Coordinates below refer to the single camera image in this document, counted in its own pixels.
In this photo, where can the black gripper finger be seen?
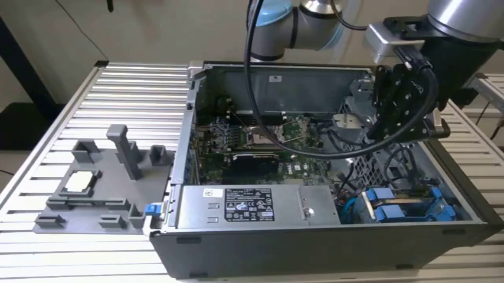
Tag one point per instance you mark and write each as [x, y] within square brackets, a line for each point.
[393, 97]
[435, 129]

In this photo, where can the hard disk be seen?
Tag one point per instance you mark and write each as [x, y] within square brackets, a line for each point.
[409, 195]

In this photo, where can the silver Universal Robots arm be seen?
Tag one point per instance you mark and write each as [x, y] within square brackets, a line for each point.
[272, 38]

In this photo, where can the perforated metal disk bay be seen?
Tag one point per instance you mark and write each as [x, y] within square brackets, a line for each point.
[367, 171]

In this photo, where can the blue disk carrier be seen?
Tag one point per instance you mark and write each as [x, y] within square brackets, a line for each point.
[392, 213]

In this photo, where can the green motherboard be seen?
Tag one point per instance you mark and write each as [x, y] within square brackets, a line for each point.
[311, 171]

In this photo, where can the CPU socket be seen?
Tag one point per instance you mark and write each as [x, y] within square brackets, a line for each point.
[256, 137]

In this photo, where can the black graphics card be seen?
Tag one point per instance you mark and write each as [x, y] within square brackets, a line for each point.
[252, 168]

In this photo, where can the black PSU label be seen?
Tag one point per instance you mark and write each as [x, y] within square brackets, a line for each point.
[248, 204]

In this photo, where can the black open PC case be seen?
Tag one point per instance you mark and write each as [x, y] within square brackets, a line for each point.
[276, 253]

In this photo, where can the silver power supply unit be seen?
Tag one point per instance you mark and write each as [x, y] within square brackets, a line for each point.
[189, 212]

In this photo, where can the blue case latch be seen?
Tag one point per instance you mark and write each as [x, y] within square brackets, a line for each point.
[153, 210]

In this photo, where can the gray plastic parts rack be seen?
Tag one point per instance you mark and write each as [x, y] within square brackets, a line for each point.
[114, 188]

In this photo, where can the silver CPU chip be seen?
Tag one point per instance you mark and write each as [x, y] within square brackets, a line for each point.
[81, 180]

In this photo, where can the silver metal bracket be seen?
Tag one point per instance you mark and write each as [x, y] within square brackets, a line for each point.
[347, 121]

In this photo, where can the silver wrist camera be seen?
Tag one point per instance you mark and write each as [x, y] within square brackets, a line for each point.
[380, 41]

